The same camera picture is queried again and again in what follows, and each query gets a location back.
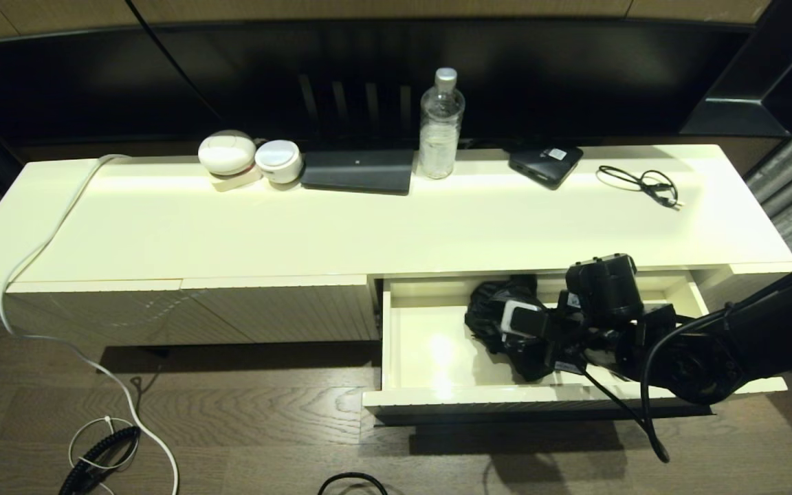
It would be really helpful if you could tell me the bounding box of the black umbrella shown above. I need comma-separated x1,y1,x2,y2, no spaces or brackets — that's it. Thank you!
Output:
465,275,555,382

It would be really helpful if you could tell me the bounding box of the cream drawer with black handle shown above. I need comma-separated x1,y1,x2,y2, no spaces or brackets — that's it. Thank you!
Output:
362,269,789,421

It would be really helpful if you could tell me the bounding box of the white low cabinet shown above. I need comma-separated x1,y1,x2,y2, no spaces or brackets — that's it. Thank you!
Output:
0,143,792,348

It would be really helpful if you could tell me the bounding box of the small black box white label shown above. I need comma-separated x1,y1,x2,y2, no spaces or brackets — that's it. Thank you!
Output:
508,144,584,190

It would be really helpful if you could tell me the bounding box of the clear plastic water bottle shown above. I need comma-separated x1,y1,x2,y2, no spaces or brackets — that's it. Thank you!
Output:
418,67,465,180

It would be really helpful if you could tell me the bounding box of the black television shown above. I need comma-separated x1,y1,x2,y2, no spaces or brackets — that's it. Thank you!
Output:
0,18,768,149

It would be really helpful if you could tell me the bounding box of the black flat rectangular box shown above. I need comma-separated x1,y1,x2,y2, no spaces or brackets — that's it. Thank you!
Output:
300,150,414,197

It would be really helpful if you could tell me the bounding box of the white round jar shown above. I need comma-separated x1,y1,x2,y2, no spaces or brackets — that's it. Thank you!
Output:
255,140,303,184

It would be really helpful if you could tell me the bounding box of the cream device base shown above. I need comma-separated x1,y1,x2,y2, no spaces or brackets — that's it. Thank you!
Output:
211,168,263,193

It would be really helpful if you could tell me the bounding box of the large white round device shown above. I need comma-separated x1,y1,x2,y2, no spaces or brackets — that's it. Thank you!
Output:
198,130,257,177

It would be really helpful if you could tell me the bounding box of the cream glossy cabinet door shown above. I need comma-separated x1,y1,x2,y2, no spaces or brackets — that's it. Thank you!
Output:
10,278,254,347

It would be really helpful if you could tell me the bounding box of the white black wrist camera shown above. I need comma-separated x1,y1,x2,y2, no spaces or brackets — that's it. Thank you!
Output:
501,301,549,339

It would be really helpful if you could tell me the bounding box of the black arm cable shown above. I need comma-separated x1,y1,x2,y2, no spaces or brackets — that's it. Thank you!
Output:
578,330,672,463

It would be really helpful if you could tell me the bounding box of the black coiled USB cable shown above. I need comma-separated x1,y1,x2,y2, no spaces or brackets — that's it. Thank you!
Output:
595,166,682,210

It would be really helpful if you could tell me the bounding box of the black floor cable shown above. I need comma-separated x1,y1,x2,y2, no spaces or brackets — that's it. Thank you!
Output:
317,472,390,495

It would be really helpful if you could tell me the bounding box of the black glossy wall frame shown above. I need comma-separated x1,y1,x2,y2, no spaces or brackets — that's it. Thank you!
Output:
676,0,792,138

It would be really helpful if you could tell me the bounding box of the thin white cable loop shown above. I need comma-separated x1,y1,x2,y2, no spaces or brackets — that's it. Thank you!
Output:
68,415,141,495

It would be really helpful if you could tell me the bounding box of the black spiral cable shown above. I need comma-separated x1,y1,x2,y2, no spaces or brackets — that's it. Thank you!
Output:
59,426,142,495

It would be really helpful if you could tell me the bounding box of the thick white power cable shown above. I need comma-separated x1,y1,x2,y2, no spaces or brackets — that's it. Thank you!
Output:
0,155,181,495

